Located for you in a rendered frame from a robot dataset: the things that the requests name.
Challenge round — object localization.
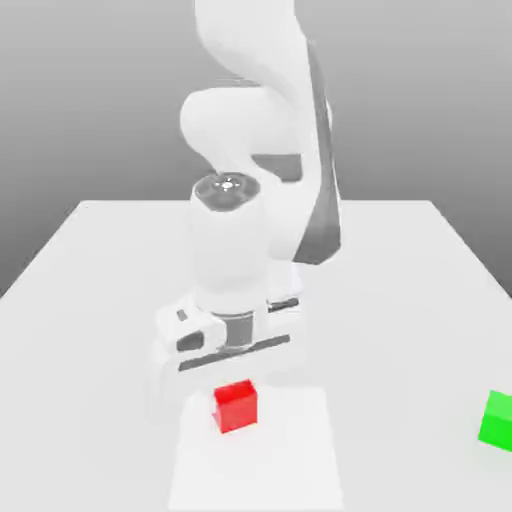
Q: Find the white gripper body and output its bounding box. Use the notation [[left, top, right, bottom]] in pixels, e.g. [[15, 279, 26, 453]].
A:
[[158, 324, 306, 388]]

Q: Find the small red cube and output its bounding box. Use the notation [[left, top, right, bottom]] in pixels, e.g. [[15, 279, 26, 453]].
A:
[[212, 378, 258, 435]]

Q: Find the small green cube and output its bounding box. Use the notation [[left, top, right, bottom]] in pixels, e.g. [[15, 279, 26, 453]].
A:
[[477, 389, 512, 454]]

